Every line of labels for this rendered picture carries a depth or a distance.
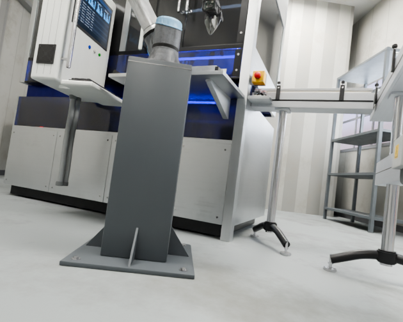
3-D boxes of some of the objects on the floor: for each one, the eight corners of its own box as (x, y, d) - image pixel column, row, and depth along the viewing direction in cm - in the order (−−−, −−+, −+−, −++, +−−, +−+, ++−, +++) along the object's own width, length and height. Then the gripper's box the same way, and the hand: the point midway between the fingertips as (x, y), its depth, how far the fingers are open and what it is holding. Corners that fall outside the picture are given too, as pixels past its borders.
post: (223, 238, 182) (262, -85, 194) (232, 240, 180) (271, -86, 192) (219, 239, 176) (260, -93, 188) (229, 242, 174) (270, -95, 186)
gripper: (202, -12, 149) (197, 29, 147) (219, -15, 145) (213, 27, 144) (208, -2, 157) (203, 37, 155) (224, -4, 153) (220, 36, 152)
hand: (211, 32), depth 152 cm, fingers closed
